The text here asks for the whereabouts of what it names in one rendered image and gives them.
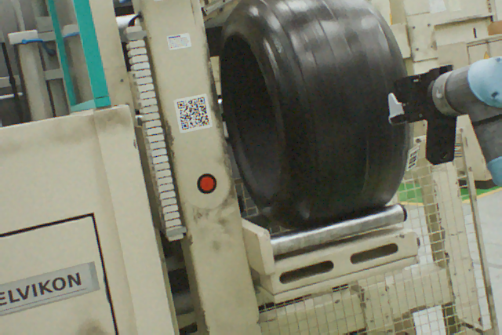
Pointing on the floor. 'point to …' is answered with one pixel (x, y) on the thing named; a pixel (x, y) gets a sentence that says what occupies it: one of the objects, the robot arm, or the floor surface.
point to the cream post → (197, 159)
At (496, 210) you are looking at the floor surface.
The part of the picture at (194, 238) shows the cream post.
